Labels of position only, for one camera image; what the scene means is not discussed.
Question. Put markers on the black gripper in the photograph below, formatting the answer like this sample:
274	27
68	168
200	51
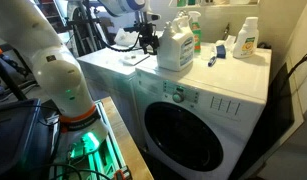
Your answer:
148	33

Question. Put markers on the large white detergent jug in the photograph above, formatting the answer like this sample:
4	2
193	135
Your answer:
174	53

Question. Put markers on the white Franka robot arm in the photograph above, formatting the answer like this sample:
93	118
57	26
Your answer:
56	76

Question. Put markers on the green spray bottle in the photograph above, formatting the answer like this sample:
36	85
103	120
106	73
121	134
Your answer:
196	35

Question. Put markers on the small white detergent bottle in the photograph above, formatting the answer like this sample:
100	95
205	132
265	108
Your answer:
244	43

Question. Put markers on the crumpled white plastic bag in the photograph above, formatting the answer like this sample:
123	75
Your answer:
124	37

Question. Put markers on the white washer with lid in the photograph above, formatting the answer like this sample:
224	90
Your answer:
106	66

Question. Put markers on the green container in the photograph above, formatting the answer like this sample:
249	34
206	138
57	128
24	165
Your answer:
181	2

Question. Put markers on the silver washer dial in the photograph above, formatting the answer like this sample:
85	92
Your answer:
178	97

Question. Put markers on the translucent plastic cup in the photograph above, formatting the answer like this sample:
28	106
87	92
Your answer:
206	51

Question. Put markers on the blue marker pen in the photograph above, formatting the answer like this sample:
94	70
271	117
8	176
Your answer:
211	61

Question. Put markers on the black tripod stand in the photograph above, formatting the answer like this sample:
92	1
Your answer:
84	33

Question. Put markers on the dark blue block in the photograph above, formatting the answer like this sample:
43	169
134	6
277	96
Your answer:
221	51

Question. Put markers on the crumpled white cloth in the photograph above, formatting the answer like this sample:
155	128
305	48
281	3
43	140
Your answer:
226	43

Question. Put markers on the white washer with round door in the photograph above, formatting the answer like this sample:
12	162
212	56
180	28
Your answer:
226	80

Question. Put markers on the dark round washer door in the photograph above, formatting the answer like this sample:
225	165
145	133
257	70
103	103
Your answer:
183	136

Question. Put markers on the wooden table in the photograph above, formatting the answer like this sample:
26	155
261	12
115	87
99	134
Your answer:
126	143

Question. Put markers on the black pole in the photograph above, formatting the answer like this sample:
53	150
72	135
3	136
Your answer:
8	78

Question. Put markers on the dark plastic bin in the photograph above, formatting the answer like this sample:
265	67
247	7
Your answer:
16	140

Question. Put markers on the white wall shelf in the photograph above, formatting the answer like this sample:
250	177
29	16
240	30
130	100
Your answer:
226	5

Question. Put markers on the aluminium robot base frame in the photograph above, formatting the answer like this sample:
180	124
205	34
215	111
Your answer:
103	160

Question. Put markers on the orange frame clamp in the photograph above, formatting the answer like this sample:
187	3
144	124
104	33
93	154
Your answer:
121	175

